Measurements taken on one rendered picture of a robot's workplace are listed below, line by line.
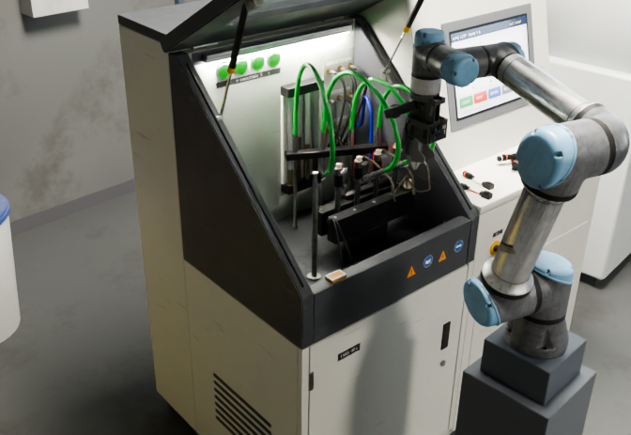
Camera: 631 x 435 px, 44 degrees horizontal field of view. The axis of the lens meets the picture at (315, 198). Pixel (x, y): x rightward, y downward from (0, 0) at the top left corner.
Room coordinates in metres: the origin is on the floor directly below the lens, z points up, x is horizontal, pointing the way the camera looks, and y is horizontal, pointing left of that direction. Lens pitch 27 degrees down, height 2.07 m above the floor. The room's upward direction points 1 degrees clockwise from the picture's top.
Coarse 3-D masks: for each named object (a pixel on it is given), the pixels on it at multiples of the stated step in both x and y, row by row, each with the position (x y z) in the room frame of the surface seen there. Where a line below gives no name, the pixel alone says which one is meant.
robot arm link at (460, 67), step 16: (432, 48) 1.75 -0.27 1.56; (448, 48) 1.73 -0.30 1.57; (464, 48) 1.73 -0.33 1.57; (480, 48) 1.73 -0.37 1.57; (432, 64) 1.72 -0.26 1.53; (448, 64) 1.67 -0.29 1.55; (464, 64) 1.66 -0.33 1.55; (480, 64) 1.70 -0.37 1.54; (448, 80) 1.67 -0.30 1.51; (464, 80) 1.66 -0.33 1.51
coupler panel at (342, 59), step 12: (348, 48) 2.43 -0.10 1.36; (324, 60) 2.36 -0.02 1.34; (336, 60) 2.39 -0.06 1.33; (348, 60) 2.43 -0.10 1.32; (324, 72) 2.36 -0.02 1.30; (324, 84) 2.36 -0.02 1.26; (336, 84) 2.40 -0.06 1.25; (348, 84) 2.43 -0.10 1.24; (336, 96) 2.40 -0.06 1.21; (348, 96) 2.42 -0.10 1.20; (336, 108) 2.40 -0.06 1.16; (348, 108) 2.43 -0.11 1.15; (336, 120) 2.40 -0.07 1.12
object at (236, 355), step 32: (192, 288) 2.01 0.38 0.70; (192, 320) 2.02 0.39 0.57; (224, 320) 1.88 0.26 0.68; (256, 320) 1.76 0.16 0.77; (192, 352) 2.04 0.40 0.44; (224, 352) 1.89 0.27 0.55; (256, 352) 1.76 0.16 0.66; (288, 352) 1.65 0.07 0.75; (224, 384) 1.89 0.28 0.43; (256, 384) 1.76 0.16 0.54; (288, 384) 1.65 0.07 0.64; (224, 416) 1.90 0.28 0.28; (256, 416) 1.77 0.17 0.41; (288, 416) 1.65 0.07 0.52
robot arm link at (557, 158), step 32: (544, 128) 1.35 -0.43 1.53; (576, 128) 1.35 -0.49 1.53; (544, 160) 1.32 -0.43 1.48; (576, 160) 1.30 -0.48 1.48; (608, 160) 1.34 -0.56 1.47; (544, 192) 1.33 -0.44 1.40; (576, 192) 1.34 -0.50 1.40; (512, 224) 1.40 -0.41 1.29; (544, 224) 1.36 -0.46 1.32; (512, 256) 1.39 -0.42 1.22; (480, 288) 1.42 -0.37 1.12; (512, 288) 1.40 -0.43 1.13; (480, 320) 1.42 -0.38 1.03
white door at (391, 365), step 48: (432, 288) 1.94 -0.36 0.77; (336, 336) 1.69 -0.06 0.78; (384, 336) 1.81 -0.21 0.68; (432, 336) 1.96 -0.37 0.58; (336, 384) 1.69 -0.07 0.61; (384, 384) 1.82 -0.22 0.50; (432, 384) 1.97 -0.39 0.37; (336, 432) 1.70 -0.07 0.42; (384, 432) 1.83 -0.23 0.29; (432, 432) 1.99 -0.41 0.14
